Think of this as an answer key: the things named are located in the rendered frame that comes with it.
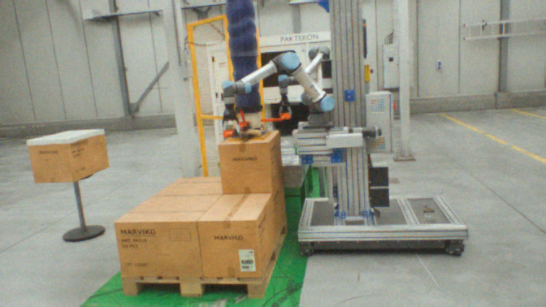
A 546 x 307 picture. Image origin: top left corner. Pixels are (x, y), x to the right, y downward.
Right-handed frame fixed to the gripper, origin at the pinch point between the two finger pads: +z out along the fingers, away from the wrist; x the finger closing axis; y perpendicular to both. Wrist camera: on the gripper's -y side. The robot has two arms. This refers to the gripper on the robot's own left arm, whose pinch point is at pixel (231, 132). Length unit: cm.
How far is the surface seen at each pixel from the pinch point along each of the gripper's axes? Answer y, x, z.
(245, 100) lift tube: 49, 0, -19
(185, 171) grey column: 167, 105, 65
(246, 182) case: 30, 0, 44
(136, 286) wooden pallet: -28, 71, 101
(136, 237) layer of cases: -29, 65, 64
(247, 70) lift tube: 51, -3, -42
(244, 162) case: 30.3, 0.6, 27.4
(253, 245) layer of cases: -30, -16, 70
